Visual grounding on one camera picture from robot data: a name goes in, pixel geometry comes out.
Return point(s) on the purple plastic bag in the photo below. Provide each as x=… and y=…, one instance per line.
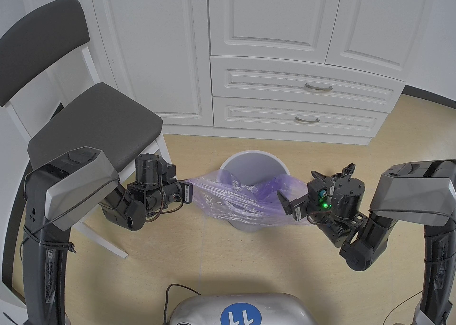
x=235, y=202

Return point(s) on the crumpled black plastic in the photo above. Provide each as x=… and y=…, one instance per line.
x=347, y=170

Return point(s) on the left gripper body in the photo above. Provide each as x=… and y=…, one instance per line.
x=174, y=195

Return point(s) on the white chair grey cushions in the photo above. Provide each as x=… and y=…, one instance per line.
x=96, y=120

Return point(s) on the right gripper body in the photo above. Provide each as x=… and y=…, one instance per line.
x=299, y=209

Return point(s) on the white trash bin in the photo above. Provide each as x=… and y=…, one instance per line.
x=253, y=166

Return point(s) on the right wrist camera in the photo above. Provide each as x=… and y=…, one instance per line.
x=317, y=188

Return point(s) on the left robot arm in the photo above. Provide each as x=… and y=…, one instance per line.
x=78, y=181

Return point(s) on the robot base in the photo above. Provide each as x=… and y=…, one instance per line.
x=213, y=311

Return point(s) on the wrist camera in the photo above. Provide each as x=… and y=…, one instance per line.
x=169, y=173
x=317, y=188

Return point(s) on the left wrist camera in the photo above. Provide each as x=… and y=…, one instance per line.
x=169, y=173

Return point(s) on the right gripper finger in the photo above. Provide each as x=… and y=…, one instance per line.
x=320, y=177
x=285, y=204

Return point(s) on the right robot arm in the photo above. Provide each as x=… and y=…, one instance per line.
x=409, y=188

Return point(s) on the white wardrobe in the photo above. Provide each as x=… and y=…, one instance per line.
x=270, y=13

